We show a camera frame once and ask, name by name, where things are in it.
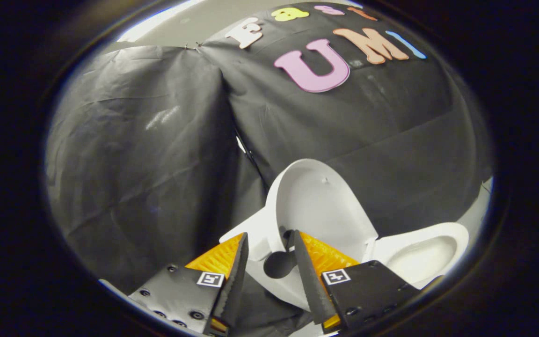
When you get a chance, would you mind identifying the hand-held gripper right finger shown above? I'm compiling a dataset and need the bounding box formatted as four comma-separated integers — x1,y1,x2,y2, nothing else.
293,229,421,334

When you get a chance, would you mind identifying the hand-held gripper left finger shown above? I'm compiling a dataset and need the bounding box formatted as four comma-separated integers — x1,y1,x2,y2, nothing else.
128,232,250,337

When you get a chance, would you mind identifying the white toilet lid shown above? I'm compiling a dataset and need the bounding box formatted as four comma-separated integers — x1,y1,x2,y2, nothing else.
266,159,379,281

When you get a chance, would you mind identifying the white toilet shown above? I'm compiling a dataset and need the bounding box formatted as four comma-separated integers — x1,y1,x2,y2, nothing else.
219,206,470,312

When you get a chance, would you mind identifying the white toilet seat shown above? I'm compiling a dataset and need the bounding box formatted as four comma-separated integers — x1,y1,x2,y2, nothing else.
372,222,470,290

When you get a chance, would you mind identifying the black backdrop cloth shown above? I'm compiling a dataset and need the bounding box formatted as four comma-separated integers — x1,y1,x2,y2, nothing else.
45,2,493,336

